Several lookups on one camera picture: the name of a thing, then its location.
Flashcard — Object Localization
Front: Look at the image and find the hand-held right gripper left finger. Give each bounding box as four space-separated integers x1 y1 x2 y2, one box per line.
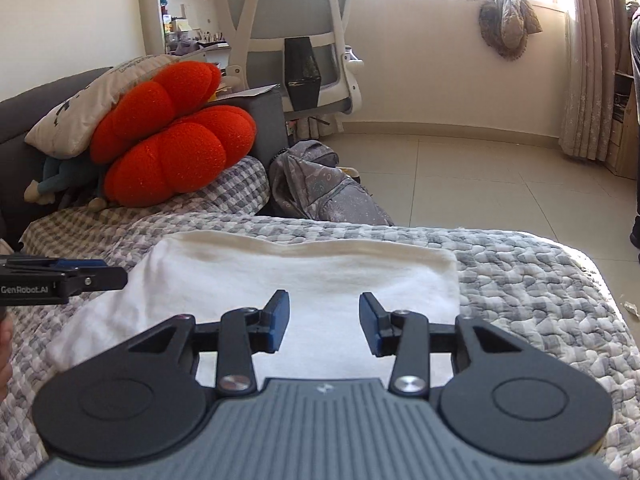
125 289 291 395

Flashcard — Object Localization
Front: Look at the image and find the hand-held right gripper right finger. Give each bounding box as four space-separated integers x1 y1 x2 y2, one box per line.
359 291 524 396

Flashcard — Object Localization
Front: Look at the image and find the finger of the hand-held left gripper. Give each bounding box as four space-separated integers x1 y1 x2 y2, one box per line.
49 258 129 295

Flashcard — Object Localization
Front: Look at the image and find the white printed sweatshirt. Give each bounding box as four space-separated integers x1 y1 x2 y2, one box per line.
45 232 461 391

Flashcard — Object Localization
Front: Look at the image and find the person's left hand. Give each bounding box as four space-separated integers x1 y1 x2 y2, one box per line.
0 317 14 399

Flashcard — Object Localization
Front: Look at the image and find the blue plush toy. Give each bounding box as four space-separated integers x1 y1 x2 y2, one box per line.
25 152 113 211

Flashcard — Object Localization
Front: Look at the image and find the dark grey sofa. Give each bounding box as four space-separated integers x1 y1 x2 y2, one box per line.
0 66 287 246

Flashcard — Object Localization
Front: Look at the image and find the grey patterned backpack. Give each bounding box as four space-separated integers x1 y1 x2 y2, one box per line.
269 140 396 227

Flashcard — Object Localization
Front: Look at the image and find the red pumpkin cushion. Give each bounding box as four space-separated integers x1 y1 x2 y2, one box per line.
90 61 258 207

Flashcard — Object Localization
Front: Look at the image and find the grey checked quilted blanket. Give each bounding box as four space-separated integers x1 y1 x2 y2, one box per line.
0 152 636 480

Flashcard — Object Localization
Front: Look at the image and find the beige printed pillow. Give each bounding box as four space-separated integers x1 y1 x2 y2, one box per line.
24 55 181 160

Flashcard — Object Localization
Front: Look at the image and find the white paper sheet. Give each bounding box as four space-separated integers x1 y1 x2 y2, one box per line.
210 85 281 104

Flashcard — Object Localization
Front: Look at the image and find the white bookshelf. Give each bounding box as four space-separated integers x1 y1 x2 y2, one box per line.
145 0 236 58

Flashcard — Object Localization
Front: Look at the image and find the white mesh office chair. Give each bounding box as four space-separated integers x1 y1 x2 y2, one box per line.
212 0 364 133

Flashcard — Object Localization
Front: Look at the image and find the wooden bookcase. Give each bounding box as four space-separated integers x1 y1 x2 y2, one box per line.
605 65 640 181

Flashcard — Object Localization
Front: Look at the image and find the beige patterned curtain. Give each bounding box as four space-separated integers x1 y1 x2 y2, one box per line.
557 0 633 161

